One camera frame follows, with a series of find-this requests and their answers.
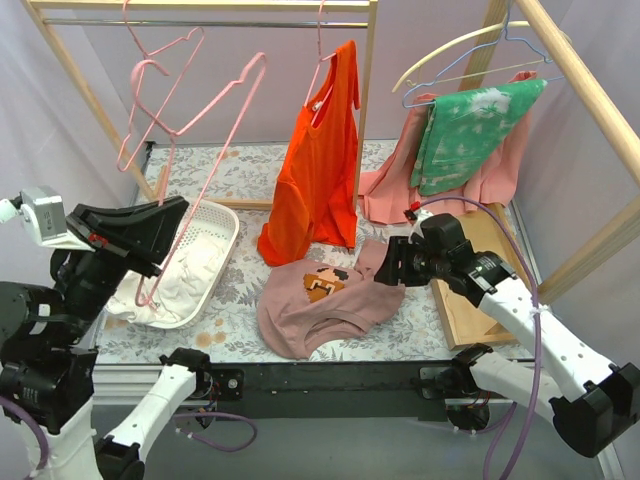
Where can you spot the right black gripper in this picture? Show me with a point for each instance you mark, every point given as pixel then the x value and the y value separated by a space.
pixel 400 261

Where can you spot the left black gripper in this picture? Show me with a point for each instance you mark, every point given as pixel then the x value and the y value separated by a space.
pixel 107 245

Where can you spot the dusty pink graphic t-shirt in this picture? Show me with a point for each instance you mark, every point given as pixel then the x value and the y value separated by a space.
pixel 306 304

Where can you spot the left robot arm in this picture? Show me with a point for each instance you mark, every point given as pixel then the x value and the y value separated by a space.
pixel 46 376

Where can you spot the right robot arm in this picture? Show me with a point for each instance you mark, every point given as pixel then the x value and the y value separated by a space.
pixel 588 399

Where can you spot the orange t-shirt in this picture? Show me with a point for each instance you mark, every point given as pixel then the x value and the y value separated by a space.
pixel 313 197

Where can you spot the pink hanger holding orange shirt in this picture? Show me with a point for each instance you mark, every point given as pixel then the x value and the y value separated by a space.
pixel 320 57

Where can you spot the salmon pink pleated garment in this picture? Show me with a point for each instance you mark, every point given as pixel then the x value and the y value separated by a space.
pixel 384 194

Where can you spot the white garment in basket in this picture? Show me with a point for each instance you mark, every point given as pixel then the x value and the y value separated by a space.
pixel 183 286

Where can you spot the white laundry basket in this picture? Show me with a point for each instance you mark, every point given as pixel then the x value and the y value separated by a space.
pixel 215 221

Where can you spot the floral table cloth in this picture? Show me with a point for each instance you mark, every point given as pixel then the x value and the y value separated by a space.
pixel 228 330

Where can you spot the green tie-dye garment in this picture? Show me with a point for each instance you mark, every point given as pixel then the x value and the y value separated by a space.
pixel 474 140

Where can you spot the right wooden clothes rack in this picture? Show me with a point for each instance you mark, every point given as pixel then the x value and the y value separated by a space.
pixel 578 203

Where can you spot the wooden clothes rack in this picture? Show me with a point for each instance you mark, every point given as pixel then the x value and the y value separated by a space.
pixel 207 44
pixel 578 203

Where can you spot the left wooden clothes rack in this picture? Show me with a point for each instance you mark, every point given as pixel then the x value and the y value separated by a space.
pixel 207 44

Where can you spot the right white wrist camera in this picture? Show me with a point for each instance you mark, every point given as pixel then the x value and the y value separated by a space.
pixel 416 217

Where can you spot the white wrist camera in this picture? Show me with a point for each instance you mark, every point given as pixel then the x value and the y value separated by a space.
pixel 416 217
pixel 42 214

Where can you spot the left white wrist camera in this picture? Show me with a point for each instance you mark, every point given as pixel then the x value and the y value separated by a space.
pixel 42 214

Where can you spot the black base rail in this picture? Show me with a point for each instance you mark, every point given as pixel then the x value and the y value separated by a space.
pixel 303 390

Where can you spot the blue wire hanger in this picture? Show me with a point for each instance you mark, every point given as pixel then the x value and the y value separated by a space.
pixel 470 68

